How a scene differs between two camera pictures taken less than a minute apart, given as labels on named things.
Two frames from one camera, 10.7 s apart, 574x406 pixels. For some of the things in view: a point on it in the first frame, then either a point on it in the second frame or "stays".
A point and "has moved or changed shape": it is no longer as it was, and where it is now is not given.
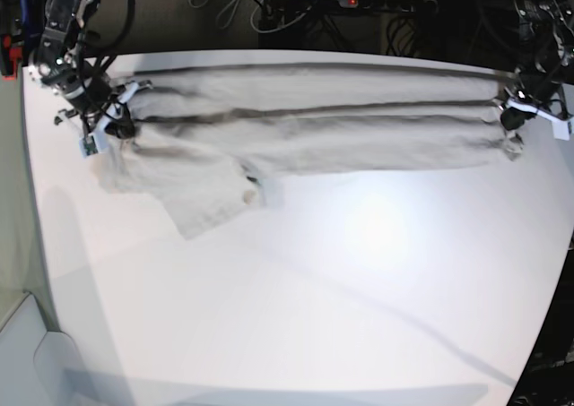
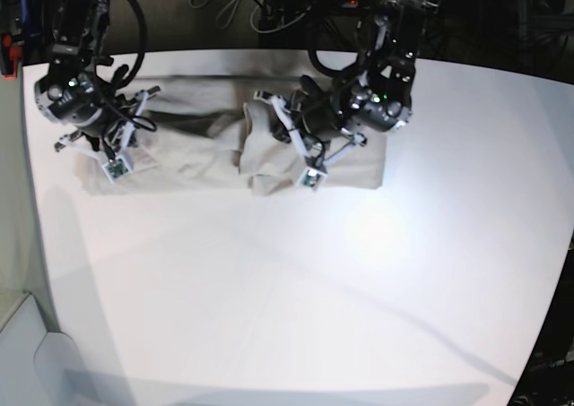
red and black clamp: (11, 56) stays
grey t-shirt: (208, 140) has moved or changed shape
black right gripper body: (541, 92) -> (335, 115)
